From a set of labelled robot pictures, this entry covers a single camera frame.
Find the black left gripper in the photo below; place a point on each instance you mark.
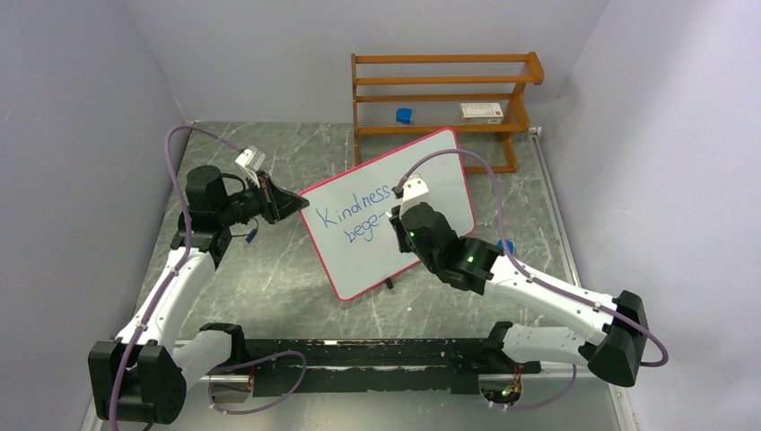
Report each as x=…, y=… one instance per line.
x=284, y=204

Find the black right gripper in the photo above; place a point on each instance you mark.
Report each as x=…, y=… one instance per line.
x=409, y=206

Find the blue marker cap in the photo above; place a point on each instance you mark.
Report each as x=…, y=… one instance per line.
x=251, y=235

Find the pink framed whiteboard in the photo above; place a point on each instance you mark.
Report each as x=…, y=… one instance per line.
x=347, y=215

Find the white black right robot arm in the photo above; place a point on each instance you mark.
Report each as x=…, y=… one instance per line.
x=606, y=334

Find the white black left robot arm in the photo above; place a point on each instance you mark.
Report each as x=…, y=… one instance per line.
x=142, y=375

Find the blue eraser on table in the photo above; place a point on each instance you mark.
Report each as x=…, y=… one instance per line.
x=506, y=245

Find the blue eraser on shelf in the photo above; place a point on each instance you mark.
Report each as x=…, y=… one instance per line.
x=404, y=116

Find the white cardboard box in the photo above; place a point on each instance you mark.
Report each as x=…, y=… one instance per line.
x=481, y=113

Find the orange wooden shelf rack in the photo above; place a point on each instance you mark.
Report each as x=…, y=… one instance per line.
x=433, y=86

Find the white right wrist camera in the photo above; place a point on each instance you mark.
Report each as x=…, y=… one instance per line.
x=414, y=191

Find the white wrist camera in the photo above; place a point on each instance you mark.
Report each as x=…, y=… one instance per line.
x=249, y=161
x=414, y=191

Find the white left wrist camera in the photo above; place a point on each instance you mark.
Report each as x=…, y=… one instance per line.
x=249, y=161

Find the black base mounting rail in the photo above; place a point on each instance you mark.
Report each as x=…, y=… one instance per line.
x=274, y=366

